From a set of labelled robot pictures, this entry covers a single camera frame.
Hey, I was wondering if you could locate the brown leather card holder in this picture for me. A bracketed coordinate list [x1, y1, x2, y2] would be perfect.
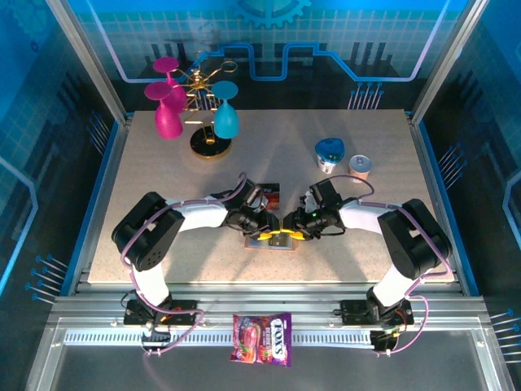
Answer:
[243, 234, 296, 253]

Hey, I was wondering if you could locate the clear acrylic tray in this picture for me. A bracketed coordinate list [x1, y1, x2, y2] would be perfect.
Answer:
[256, 181, 286, 215]

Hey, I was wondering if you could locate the black vip credit card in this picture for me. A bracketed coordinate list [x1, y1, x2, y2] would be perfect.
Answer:
[260, 182, 282, 204]

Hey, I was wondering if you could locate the small pink can silver lid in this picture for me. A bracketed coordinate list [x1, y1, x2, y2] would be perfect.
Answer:
[348, 153, 374, 184]

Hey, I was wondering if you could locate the white cup with blue lid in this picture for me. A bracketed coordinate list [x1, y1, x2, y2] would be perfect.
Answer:
[315, 137, 346, 175]

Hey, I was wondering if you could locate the purple fox's candy bag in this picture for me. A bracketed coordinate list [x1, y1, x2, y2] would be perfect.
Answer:
[229, 311, 294, 369]

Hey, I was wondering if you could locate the teal wine glass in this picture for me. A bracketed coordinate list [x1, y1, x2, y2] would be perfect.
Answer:
[210, 79, 241, 140]

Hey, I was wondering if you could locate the pink wine glass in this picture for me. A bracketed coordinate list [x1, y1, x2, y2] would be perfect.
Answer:
[143, 80, 185, 141]
[152, 55, 190, 116]

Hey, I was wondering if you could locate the small black connector box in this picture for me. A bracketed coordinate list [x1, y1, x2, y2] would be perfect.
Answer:
[140, 325, 172, 347]
[370, 330, 402, 354]

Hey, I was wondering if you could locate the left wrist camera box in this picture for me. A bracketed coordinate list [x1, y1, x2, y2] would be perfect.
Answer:
[235, 178, 266, 209]

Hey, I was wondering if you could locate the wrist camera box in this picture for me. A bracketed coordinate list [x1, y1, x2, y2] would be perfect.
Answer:
[300, 178, 344, 208]
[235, 178, 266, 209]

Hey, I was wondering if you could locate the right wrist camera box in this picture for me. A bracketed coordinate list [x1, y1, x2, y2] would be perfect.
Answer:
[300, 178, 344, 208]

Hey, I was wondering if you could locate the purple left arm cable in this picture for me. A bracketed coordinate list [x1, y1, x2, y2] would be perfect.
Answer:
[120, 171, 204, 358]

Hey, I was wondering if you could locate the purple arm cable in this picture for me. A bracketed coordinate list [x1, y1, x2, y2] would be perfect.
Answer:
[319, 174, 453, 358]
[120, 171, 204, 358]

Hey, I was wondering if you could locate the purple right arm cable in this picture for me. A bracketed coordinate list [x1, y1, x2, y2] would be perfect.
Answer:
[319, 174, 453, 358]

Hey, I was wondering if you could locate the aluminium frame cross rail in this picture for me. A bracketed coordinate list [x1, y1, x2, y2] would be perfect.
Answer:
[48, 280, 489, 329]

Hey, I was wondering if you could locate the gold wire glass rack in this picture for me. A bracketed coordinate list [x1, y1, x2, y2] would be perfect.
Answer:
[173, 50, 239, 161]

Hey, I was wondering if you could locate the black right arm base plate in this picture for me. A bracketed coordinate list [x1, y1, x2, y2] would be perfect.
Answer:
[339, 299, 415, 326]

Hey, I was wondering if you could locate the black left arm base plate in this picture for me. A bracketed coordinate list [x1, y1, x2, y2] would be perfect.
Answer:
[123, 299, 201, 327]

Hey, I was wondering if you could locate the aluminium table side rail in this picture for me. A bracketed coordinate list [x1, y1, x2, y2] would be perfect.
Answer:
[75, 113, 135, 294]
[406, 112, 469, 294]

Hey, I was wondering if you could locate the slotted white cable duct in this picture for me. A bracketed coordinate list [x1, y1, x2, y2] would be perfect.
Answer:
[63, 328, 375, 348]

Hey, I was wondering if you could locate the aluminium frame post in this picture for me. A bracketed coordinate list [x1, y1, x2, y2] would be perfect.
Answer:
[409, 0, 492, 127]
[45, 0, 131, 127]

